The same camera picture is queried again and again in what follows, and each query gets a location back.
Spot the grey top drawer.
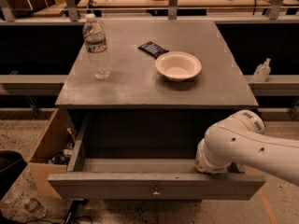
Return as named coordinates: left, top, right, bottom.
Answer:
left=48, top=110, right=265, bottom=201

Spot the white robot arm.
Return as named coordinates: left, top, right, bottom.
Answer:
left=195, top=110, right=299, bottom=186

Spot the grey drawer cabinet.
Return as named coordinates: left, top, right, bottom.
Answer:
left=54, top=19, right=259, bottom=161

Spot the white paper bowl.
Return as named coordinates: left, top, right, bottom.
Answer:
left=155, top=51, right=202, bottom=82

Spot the dark blue snack packet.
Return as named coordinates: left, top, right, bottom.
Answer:
left=138, top=41, right=168, bottom=59

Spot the clear plastic water bottle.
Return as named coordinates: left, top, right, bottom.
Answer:
left=82, top=13, right=110, bottom=80

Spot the trash in cardboard box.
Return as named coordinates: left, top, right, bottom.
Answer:
left=47, top=149, right=73, bottom=165

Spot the cardboard box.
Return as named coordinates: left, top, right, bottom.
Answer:
left=29, top=109, right=70, bottom=199

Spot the hand sanitizer bottle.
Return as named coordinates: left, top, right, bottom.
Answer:
left=253, top=58, right=271, bottom=82

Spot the empty plastic bottle on floor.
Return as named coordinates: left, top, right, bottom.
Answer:
left=23, top=198, right=47, bottom=219

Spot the grey metal railing frame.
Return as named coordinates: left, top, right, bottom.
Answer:
left=0, top=0, right=299, bottom=23

